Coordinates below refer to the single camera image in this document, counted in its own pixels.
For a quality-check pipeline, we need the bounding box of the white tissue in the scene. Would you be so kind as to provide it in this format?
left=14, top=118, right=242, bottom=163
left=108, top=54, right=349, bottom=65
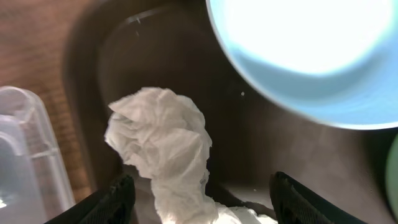
left=104, top=87, right=276, bottom=224

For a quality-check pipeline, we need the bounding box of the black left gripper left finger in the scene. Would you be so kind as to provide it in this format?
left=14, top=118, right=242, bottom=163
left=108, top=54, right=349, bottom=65
left=45, top=174, right=136, bottom=224

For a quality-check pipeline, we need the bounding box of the light blue bowl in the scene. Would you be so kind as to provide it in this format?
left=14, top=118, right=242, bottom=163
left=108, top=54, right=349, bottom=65
left=206, top=0, right=397, bottom=130

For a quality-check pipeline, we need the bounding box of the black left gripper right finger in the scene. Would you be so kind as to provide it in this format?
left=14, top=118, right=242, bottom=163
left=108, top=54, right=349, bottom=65
left=269, top=172, right=365, bottom=224

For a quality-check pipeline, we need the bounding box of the clear plastic bin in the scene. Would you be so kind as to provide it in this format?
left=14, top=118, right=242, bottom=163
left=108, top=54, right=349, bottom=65
left=1, top=86, right=76, bottom=223

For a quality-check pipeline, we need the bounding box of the light green bowl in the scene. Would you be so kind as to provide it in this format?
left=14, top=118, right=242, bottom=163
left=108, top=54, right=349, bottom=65
left=385, top=136, right=398, bottom=220

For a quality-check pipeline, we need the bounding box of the brown serving tray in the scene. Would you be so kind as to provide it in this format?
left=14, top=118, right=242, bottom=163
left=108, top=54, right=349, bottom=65
left=63, top=1, right=397, bottom=223

